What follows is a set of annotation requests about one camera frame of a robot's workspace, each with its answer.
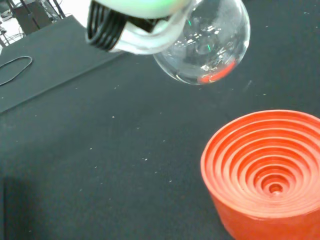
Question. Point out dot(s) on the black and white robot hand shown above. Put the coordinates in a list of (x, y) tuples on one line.
[(140, 7)]

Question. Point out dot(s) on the black bench cloth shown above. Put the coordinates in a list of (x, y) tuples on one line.
[(100, 150)]

